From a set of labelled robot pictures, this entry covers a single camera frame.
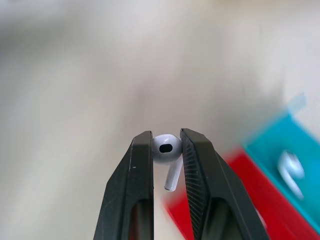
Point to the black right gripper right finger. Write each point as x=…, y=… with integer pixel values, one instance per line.
x=215, y=185

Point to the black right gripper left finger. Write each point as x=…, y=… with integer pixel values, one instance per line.
x=125, y=190

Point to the red square mat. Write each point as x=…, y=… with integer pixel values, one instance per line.
x=250, y=195

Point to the teal square mat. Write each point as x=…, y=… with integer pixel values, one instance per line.
x=282, y=150

